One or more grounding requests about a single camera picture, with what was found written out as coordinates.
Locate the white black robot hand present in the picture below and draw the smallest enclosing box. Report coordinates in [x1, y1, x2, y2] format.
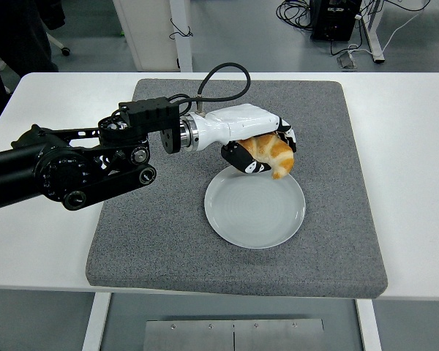
[193, 104, 298, 176]

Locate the golden croissant bread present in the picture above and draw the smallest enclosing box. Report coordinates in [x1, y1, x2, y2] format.
[239, 133, 296, 181]

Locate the round grey plate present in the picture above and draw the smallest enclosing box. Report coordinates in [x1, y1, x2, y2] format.
[203, 166, 307, 250]

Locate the small grey floor socket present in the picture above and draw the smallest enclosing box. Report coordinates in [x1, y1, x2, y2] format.
[336, 52, 359, 69]

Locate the white cabinet panel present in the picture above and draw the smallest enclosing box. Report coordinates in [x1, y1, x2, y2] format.
[111, 0, 194, 73]

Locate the black computer tower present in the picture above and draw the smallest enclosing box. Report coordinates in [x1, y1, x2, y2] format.
[309, 0, 363, 42]

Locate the grey felt mat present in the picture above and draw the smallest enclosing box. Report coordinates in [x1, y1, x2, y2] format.
[84, 78, 389, 299]

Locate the white desk leg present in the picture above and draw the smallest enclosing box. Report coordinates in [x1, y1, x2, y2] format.
[360, 0, 386, 64]

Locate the chair caster leg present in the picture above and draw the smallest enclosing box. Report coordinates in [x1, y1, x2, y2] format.
[43, 31, 72, 57]

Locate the white table leg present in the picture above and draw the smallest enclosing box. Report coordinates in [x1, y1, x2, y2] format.
[354, 298, 383, 351]
[80, 292, 112, 351]

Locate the person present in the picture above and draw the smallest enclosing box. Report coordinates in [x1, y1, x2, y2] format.
[0, 0, 67, 136]

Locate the thin black floor cable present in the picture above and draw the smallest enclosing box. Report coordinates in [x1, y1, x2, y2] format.
[168, 18, 194, 41]

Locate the black cable bundle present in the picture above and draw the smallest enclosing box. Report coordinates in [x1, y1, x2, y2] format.
[275, 0, 314, 32]

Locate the white cable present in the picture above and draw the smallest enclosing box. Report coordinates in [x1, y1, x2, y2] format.
[347, 0, 432, 58]

